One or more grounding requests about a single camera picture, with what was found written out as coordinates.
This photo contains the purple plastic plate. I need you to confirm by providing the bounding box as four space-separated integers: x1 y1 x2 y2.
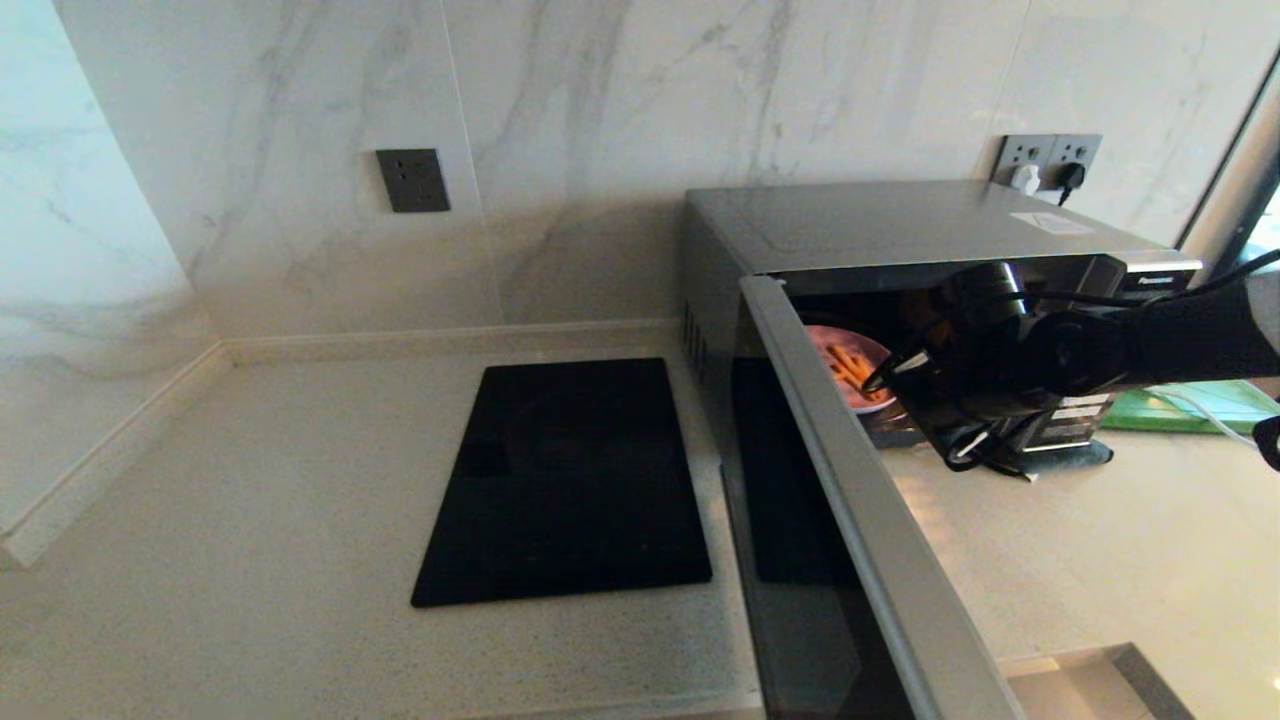
804 324 898 415

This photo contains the black silver microwave oven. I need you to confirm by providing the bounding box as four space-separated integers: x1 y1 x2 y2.
682 180 1204 479

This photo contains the orange french fry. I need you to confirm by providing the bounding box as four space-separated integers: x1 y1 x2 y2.
840 345 891 403
826 346 869 393

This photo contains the dark cloth pad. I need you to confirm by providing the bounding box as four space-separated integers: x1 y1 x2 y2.
985 436 1115 481

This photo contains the green plastic cutting board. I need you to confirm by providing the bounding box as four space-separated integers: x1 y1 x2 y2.
1104 378 1280 437

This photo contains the black glass induction cooktop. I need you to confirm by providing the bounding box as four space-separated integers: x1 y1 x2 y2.
409 357 714 610

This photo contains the grey double wall socket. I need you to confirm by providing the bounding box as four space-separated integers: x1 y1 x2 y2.
989 134 1104 197

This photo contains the white power cable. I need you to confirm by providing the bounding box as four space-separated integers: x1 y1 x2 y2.
1140 386 1263 453

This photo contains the dark single wall socket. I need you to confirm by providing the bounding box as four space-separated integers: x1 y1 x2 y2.
375 149 454 216

